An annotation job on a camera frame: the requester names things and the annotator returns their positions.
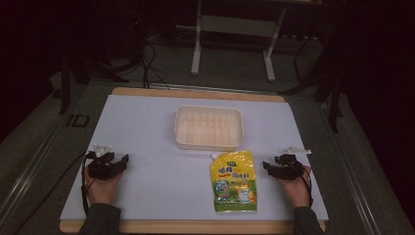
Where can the white plastic tray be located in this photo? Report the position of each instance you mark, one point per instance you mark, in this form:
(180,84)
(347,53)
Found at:
(208,128)

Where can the white metal stand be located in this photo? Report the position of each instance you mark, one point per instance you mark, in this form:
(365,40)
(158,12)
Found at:
(195,49)

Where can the black floor bracket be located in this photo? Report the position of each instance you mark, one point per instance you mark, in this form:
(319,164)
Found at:
(77,120)

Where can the yellow spouted seasoning pouch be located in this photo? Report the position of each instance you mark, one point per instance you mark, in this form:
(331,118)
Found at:
(234,182)

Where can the person's right hand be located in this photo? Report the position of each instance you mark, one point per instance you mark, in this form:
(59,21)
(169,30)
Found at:
(295,191)

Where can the pale blue table mat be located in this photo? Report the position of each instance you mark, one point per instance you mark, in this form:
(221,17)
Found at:
(156,182)

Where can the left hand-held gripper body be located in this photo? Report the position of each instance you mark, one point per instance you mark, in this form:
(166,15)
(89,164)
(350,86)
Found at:
(101,167)

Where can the black metal stand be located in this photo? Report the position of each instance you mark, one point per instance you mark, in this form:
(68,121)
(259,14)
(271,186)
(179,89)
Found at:
(334,98)
(65,84)

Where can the metal floor rail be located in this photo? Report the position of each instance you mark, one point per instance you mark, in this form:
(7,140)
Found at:
(29,169)
(354,176)

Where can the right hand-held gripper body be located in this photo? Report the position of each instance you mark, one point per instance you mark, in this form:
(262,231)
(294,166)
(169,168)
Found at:
(288,165)

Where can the person's left hand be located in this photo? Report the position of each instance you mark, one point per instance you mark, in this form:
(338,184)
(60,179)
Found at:
(103,189)

